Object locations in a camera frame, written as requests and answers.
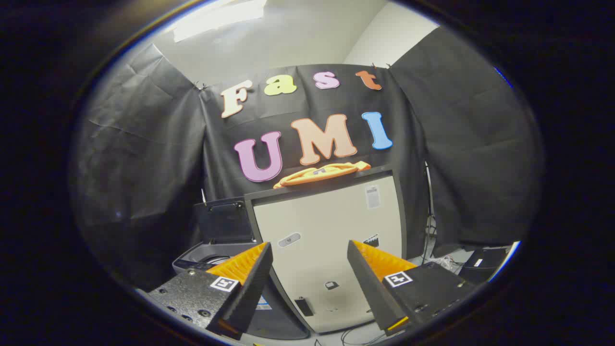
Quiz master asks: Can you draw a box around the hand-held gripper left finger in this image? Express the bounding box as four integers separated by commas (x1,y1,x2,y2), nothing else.
147,242,274,341

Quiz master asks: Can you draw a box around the orange button shirt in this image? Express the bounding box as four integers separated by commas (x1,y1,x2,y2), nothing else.
273,162,371,189

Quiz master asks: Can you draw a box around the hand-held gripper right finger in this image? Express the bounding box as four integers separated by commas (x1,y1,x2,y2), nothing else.
347,239,477,336

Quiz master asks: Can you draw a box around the black backdrop cloth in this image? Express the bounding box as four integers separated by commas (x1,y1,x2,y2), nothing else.
72,26,543,294

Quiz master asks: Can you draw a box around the grey washing machine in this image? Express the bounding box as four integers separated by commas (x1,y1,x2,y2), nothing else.
172,240,310,340

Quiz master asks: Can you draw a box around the black box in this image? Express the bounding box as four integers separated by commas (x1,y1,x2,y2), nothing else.
459,246,511,284

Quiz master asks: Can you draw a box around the white cable bundle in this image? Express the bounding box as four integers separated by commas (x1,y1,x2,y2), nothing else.
431,255,463,275

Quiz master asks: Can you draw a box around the grey cabinet with dark top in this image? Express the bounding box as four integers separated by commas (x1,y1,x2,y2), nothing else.
244,166,409,334

